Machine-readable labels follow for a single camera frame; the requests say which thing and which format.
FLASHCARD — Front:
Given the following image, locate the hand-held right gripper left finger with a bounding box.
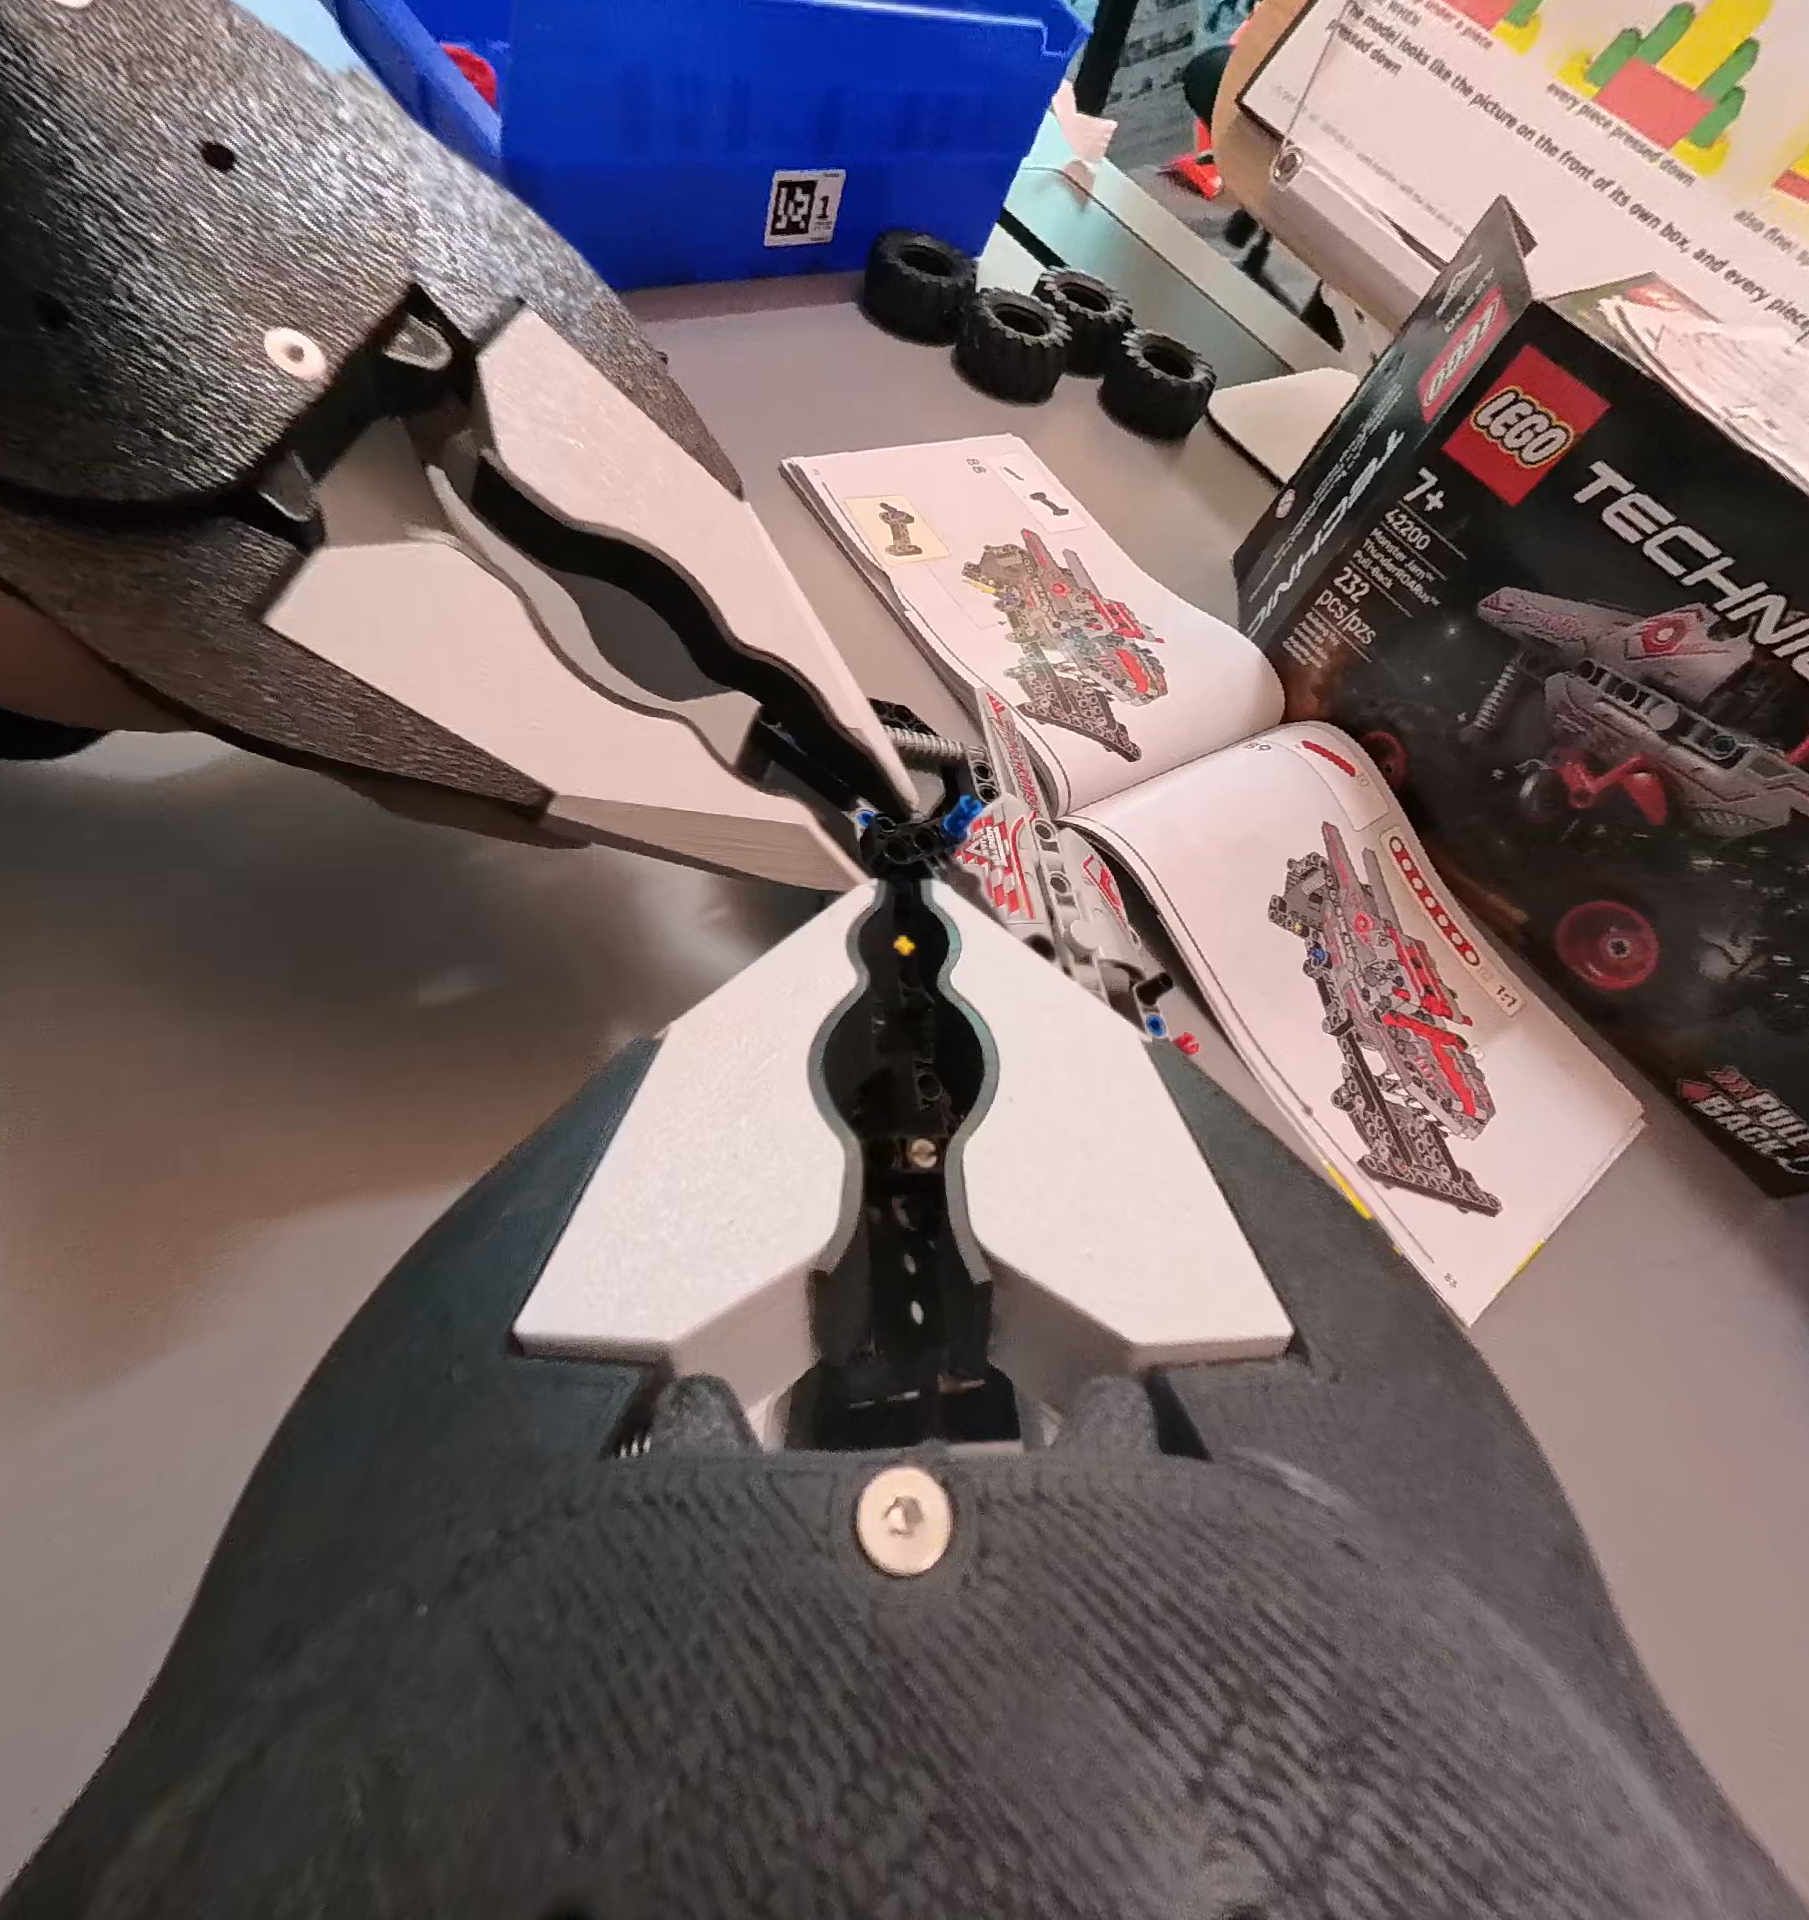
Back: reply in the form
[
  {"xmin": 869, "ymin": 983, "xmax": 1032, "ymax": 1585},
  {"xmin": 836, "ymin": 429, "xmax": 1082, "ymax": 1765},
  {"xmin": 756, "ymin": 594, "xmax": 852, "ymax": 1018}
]
[{"xmin": 510, "ymin": 881, "xmax": 888, "ymax": 1452}]

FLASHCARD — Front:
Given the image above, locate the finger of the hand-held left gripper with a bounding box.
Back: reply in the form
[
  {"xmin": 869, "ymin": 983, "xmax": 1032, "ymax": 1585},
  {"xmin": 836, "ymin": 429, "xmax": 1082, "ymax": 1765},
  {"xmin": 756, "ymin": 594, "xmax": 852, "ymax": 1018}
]
[
  {"xmin": 427, "ymin": 304, "xmax": 924, "ymax": 824},
  {"xmin": 263, "ymin": 529, "xmax": 867, "ymax": 892}
]

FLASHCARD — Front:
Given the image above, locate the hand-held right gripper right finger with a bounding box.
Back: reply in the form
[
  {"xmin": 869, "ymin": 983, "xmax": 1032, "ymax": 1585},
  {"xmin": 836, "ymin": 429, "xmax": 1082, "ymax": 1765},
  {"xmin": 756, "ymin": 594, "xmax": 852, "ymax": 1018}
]
[{"xmin": 918, "ymin": 881, "xmax": 1298, "ymax": 1445}]

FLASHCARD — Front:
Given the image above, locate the grey red brick truck model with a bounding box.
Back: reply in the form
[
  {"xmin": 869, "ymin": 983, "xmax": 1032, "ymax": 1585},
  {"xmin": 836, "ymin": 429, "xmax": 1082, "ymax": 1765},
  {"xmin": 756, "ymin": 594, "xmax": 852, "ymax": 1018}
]
[{"xmin": 783, "ymin": 682, "xmax": 1209, "ymax": 1452}]

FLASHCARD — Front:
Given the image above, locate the small black brick connector piece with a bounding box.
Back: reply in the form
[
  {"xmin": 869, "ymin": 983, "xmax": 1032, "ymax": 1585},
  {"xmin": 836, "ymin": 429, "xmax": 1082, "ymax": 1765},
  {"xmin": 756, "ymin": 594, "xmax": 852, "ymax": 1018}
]
[{"xmin": 851, "ymin": 788, "xmax": 988, "ymax": 872}]

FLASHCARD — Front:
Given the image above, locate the black rubber toy tyre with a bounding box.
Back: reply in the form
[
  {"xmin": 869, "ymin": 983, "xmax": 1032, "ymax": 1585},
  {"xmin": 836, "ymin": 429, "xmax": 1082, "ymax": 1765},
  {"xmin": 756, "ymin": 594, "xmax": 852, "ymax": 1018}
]
[
  {"xmin": 864, "ymin": 231, "xmax": 981, "ymax": 344},
  {"xmin": 1098, "ymin": 330, "xmax": 1222, "ymax": 440},
  {"xmin": 952, "ymin": 289, "xmax": 1072, "ymax": 404},
  {"xmin": 1032, "ymin": 267, "xmax": 1138, "ymax": 377}
]

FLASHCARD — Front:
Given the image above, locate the blue plastic bin square tag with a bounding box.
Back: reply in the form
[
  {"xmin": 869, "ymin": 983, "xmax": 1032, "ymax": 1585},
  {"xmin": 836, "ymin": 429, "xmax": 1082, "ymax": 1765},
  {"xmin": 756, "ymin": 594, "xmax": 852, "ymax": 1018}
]
[{"xmin": 502, "ymin": 0, "xmax": 1092, "ymax": 292}]

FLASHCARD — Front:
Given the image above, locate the open instruction booklet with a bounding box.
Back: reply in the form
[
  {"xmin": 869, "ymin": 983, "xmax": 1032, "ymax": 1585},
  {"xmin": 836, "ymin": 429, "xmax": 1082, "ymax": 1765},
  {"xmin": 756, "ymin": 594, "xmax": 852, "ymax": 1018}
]
[{"xmin": 782, "ymin": 432, "xmax": 1644, "ymax": 1329}]

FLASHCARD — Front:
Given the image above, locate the black toy set box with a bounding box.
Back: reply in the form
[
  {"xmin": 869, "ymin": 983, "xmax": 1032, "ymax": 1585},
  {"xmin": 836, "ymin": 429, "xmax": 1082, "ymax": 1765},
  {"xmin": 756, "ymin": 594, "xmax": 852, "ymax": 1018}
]
[{"xmin": 1234, "ymin": 195, "xmax": 1809, "ymax": 1202}]

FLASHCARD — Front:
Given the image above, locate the printed instruction sign board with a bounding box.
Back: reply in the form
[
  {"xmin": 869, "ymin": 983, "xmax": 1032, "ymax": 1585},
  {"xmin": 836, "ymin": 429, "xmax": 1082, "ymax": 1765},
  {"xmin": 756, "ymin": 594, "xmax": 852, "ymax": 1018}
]
[{"xmin": 1211, "ymin": 0, "xmax": 1809, "ymax": 362}]

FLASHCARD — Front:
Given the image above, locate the white sticker sheet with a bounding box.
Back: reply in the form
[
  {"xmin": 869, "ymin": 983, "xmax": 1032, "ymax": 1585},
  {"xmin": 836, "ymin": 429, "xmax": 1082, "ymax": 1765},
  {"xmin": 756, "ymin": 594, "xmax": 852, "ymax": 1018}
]
[{"xmin": 1600, "ymin": 277, "xmax": 1809, "ymax": 452}]

